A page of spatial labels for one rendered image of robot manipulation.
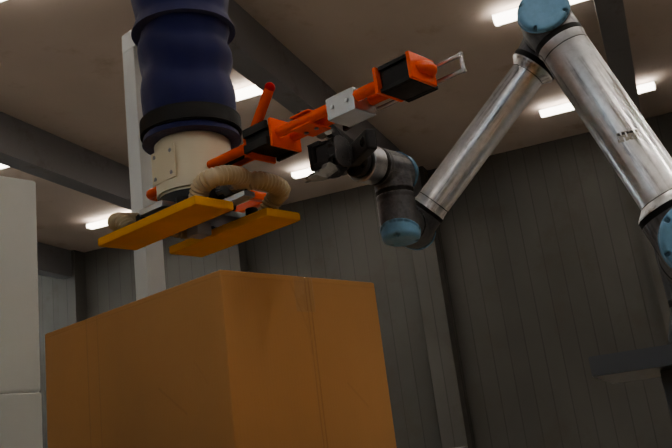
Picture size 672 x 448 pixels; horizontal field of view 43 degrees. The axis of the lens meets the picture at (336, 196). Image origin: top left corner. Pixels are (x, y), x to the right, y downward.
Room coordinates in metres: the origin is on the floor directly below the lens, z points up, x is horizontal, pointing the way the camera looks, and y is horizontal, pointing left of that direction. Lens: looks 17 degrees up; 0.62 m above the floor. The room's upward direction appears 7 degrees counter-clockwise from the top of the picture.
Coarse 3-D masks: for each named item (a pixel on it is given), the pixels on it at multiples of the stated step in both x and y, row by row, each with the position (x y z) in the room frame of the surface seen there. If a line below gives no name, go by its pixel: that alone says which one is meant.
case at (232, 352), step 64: (128, 320) 1.60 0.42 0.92; (192, 320) 1.47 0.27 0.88; (256, 320) 1.47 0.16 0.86; (320, 320) 1.58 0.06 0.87; (64, 384) 1.76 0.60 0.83; (128, 384) 1.61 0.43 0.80; (192, 384) 1.48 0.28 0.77; (256, 384) 1.46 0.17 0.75; (320, 384) 1.57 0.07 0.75; (384, 384) 1.70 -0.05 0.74
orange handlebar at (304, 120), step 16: (416, 64) 1.34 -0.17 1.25; (432, 64) 1.35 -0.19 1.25; (368, 96) 1.43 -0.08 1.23; (304, 112) 1.52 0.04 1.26; (320, 112) 1.49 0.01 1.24; (288, 128) 1.55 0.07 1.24; (304, 128) 1.53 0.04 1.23; (320, 128) 1.55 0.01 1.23; (224, 160) 1.68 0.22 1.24; (256, 192) 1.97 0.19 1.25; (240, 208) 2.06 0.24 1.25
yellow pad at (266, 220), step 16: (256, 208) 1.80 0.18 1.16; (272, 208) 1.72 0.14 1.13; (224, 224) 1.80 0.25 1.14; (240, 224) 1.76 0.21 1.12; (256, 224) 1.76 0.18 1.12; (272, 224) 1.78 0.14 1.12; (288, 224) 1.80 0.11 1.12; (192, 240) 1.87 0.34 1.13; (208, 240) 1.85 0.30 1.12; (224, 240) 1.87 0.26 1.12; (240, 240) 1.88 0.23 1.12
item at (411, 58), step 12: (396, 60) 1.36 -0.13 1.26; (408, 60) 1.33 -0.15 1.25; (372, 72) 1.39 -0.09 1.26; (384, 72) 1.38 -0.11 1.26; (396, 72) 1.37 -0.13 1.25; (408, 72) 1.34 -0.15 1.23; (420, 72) 1.35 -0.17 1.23; (384, 84) 1.39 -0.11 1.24; (396, 84) 1.36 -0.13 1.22; (408, 84) 1.36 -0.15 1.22; (420, 84) 1.37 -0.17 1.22; (432, 84) 1.38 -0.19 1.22; (384, 96) 1.40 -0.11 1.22; (396, 96) 1.41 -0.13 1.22; (408, 96) 1.42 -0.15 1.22
